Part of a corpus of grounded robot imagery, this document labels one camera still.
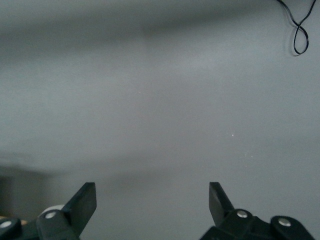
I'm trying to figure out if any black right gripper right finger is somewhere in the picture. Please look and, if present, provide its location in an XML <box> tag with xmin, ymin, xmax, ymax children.
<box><xmin>199</xmin><ymin>181</ymin><xmax>276</xmax><ymax>240</ymax></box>

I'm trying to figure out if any thin black looped cable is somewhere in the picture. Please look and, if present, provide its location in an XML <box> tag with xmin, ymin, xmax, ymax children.
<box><xmin>276</xmin><ymin>0</ymin><xmax>317</xmax><ymax>57</ymax></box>

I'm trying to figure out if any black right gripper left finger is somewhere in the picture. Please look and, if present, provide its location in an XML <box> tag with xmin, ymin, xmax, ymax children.
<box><xmin>36</xmin><ymin>182</ymin><xmax>98</xmax><ymax>240</ymax></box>

